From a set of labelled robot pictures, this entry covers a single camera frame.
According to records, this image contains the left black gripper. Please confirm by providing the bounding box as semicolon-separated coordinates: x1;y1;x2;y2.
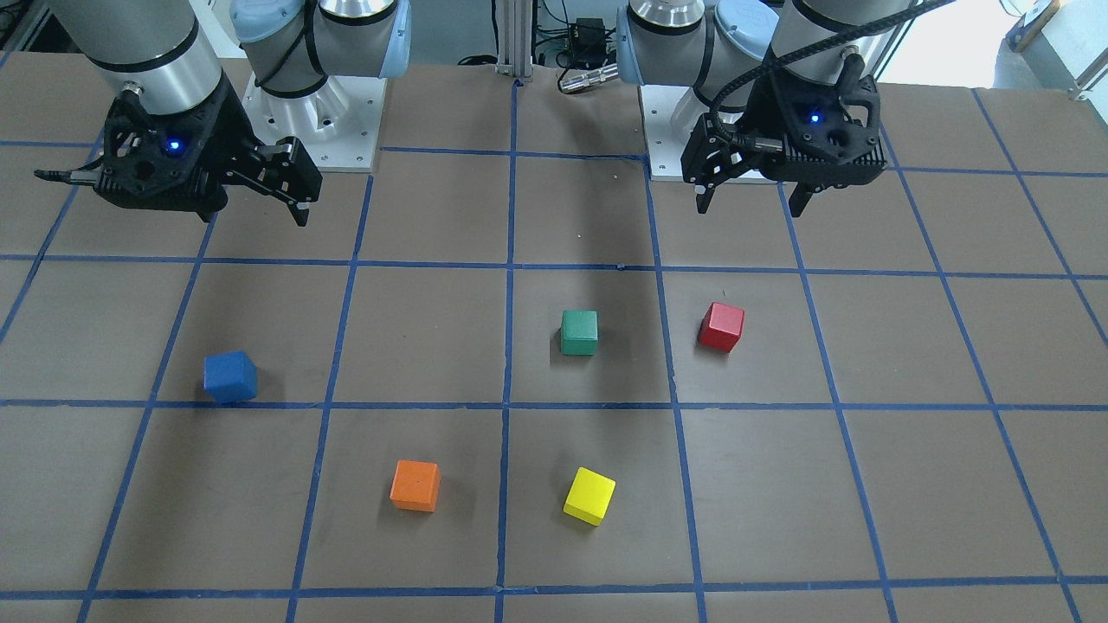
681;109;819;218

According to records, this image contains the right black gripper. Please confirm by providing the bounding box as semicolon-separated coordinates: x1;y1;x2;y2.
199;74;322;228

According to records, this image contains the red wooden block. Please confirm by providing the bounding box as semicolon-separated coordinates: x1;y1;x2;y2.
697;302;745;354

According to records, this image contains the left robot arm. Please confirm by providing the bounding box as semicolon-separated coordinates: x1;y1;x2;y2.
615;1;937;216

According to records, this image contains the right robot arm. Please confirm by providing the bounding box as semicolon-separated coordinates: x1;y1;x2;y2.
35;1;412;228

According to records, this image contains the blue wooden block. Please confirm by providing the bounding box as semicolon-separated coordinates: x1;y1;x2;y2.
203;350;258;405

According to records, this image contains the green wooden block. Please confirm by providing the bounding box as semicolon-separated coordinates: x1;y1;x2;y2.
560;309;599;356

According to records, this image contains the orange wooden block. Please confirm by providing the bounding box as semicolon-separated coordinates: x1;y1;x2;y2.
389;459;441;512

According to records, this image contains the yellow wooden block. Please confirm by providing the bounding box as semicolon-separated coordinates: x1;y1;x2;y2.
563;466;616;527

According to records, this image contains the metal cylinder connector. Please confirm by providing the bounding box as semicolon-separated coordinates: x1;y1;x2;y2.
557;63;620;95

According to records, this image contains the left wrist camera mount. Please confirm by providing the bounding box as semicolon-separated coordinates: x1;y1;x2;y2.
739;70;889;188

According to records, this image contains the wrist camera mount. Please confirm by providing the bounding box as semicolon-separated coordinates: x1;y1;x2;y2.
33;81;232;223
739;70;889;188

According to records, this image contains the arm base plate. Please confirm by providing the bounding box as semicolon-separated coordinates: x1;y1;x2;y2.
242;76;390;174
640;84;707;182

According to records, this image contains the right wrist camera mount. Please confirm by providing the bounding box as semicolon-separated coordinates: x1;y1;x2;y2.
33;81;232;223

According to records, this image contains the aluminium frame post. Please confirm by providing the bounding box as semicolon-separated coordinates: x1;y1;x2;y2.
493;0;535;83

